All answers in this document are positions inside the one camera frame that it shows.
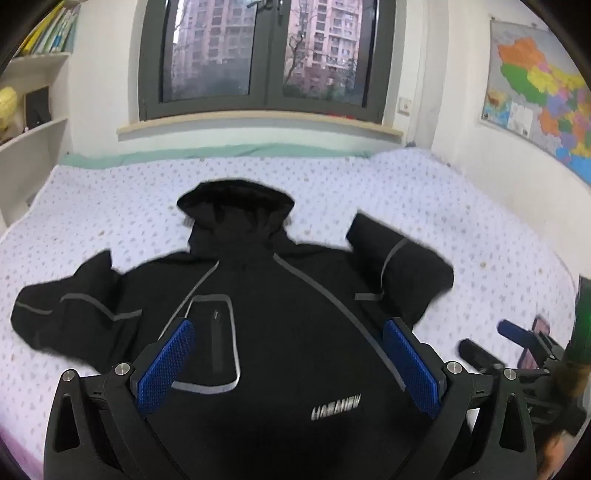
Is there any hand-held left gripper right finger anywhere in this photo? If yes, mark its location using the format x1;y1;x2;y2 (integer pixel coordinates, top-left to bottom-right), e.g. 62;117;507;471
382;316;539;480

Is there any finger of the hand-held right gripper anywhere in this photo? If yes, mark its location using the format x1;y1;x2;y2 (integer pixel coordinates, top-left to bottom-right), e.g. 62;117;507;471
498;319;537;352
458;338;505;371

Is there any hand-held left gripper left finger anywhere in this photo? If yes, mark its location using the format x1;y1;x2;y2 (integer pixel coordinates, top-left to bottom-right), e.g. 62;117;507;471
44;318;195;480

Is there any black hooded jacket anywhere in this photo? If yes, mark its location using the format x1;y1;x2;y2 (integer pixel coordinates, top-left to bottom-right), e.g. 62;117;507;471
10;179;455;480

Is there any person's right hand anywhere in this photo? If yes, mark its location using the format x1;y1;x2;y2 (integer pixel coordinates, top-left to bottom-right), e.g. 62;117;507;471
538;427;579;480

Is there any floral white bed sheet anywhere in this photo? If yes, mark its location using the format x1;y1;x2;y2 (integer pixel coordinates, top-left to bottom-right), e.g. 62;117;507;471
0;148;583;480

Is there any green mattress sheet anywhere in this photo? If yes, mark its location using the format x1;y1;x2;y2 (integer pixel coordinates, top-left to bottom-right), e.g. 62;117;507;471
60;143;376;168

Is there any wooden window sill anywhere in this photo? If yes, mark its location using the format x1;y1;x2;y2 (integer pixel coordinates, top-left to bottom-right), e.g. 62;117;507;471
115;111;405;142

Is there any white bookshelf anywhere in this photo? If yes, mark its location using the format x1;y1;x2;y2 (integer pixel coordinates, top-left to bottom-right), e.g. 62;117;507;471
0;0;82;232

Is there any yellow plush toy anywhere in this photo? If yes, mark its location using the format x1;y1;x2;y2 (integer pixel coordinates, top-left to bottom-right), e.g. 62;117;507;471
0;87;20;144

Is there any dark framed window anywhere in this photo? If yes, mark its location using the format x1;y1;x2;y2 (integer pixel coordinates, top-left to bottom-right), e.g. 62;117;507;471
139;0;398;125

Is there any row of books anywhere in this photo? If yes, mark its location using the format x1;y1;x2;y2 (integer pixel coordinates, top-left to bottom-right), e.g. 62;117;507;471
14;0;80;58

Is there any colourful wall map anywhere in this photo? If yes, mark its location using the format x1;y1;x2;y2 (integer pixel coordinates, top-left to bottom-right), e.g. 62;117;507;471
480;16;591;186

